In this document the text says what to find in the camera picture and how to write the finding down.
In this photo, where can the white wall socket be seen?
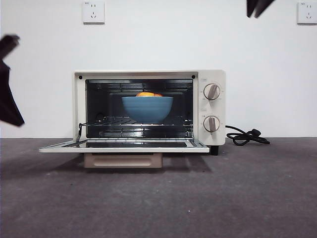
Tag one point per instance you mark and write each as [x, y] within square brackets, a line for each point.
[94, 12]
[308, 13]

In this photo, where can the red yellow apple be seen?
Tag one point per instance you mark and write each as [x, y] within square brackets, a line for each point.
[148, 94]

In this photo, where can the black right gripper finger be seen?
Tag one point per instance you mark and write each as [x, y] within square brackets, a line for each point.
[250, 6]
[263, 5]

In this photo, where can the large beige oven knob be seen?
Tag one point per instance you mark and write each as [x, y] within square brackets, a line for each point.
[212, 92]

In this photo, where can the cream toaster oven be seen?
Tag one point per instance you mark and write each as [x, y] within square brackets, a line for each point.
[213, 109]

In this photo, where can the small beige oven knob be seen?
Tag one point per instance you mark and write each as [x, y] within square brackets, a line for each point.
[211, 124]

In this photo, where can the blue bowl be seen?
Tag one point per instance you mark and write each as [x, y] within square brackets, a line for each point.
[147, 109]

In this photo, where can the oven door with glass window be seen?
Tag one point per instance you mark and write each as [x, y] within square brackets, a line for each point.
[123, 148]

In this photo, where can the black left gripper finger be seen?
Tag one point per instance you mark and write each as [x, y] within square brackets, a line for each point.
[8, 99]

